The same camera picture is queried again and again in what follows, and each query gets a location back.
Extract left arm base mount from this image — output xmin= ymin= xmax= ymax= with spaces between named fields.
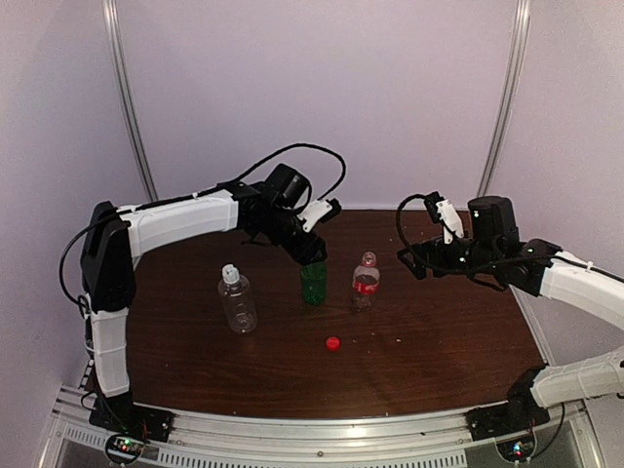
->
xmin=89 ymin=407 xmax=174 ymax=443

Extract green plastic bottle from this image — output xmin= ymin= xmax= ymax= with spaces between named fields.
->
xmin=300 ymin=262 xmax=328 ymax=305

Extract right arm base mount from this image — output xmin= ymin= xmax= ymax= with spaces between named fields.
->
xmin=465 ymin=400 xmax=550 ymax=441

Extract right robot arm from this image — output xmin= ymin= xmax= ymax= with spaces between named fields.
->
xmin=395 ymin=192 xmax=623 ymax=431

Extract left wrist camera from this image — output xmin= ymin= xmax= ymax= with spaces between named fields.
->
xmin=296 ymin=198 xmax=341 ymax=233

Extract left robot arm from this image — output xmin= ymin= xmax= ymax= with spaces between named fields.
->
xmin=79 ymin=164 xmax=341 ymax=433

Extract right black braided cable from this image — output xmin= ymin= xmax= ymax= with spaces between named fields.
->
xmin=395 ymin=193 xmax=552 ymax=274

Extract right aluminium frame post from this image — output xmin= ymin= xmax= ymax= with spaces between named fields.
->
xmin=477 ymin=0 xmax=531 ymax=197

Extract right circuit board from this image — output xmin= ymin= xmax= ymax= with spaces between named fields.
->
xmin=496 ymin=439 xmax=535 ymax=463

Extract red bottle cap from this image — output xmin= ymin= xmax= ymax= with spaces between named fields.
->
xmin=326 ymin=336 xmax=341 ymax=352

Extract left black braided cable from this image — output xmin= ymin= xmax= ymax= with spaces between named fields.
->
xmin=58 ymin=141 xmax=348 ymax=303

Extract red label cola bottle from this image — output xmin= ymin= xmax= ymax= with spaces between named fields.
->
xmin=352 ymin=252 xmax=380 ymax=309

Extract black braided cable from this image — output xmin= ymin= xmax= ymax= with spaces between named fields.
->
xmin=58 ymin=141 xmax=348 ymax=303
xmin=395 ymin=193 xmax=552 ymax=274

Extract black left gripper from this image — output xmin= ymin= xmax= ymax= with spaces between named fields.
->
xmin=254 ymin=206 xmax=328 ymax=265

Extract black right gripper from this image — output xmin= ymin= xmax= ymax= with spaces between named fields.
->
xmin=398 ymin=233 xmax=501 ymax=280

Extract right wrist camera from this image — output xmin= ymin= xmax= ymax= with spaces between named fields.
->
xmin=424 ymin=191 xmax=464 ymax=245

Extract circuit board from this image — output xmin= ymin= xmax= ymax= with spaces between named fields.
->
xmin=496 ymin=439 xmax=535 ymax=463
xmin=104 ymin=435 xmax=145 ymax=464

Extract left circuit board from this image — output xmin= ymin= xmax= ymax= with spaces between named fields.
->
xmin=104 ymin=435 xmax=145 ymax=464

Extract clear bottle white cap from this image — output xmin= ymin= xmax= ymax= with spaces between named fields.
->
xmin=218 ymin=264 xmax=257 ymax=334

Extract front aluminium rail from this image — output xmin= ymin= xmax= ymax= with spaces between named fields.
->
xmin=34 ymin=386 xmax=605 ymax=467

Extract left aluminium frame post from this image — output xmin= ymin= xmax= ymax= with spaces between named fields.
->
xmin=101 ymin=0 xmax=158 ymax=202

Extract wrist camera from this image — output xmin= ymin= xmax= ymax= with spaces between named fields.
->
xmin=424 ymin=191 xmax=464 ymax=245
xmin=296 ymin=198 xmax=341 ymax=233

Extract aluminium frame post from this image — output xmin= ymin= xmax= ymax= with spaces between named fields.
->
xmin=101 ymin=0 xmax=158 ymax=202
xmin=477 ymin=0 xmax=531 ymax=197

